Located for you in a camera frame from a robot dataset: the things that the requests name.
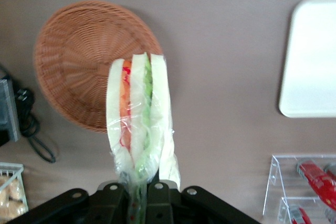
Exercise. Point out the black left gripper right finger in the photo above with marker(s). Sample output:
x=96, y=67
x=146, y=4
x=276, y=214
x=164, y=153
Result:
x=189, y=205

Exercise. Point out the clear acrylic bottle rack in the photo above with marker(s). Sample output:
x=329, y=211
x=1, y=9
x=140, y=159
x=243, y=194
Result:
x=275, y=182

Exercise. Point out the cream plastic tray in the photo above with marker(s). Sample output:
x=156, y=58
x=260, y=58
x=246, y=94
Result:
x=312, y=58

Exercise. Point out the brown round wicker basket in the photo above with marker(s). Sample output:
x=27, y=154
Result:
x=78, y=64

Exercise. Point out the grey black power box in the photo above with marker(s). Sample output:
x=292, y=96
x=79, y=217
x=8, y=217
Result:
x=13, y=113

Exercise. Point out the clear bag fried snacks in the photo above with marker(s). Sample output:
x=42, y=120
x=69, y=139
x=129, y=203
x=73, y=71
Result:
x=11, y=197

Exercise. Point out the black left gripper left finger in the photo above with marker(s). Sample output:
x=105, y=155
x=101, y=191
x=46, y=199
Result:
x=78, y=208

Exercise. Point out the red cola bottle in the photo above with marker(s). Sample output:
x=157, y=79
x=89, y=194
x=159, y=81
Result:
x=317, y=179
x=300, y=216

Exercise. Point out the triangle sandwich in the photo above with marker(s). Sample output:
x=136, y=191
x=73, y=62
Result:
x=160, y=98

